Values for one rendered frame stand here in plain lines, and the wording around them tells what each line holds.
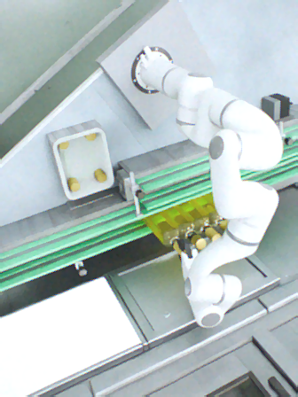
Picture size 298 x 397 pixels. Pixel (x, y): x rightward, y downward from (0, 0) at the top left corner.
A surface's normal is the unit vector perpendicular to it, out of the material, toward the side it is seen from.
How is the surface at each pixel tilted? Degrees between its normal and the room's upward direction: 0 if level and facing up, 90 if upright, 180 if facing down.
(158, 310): 90
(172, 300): 90
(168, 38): 3
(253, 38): 0
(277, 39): 0
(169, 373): 90
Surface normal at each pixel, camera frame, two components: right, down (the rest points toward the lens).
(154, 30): 0.45, 0.48
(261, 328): -0.12, -0.83
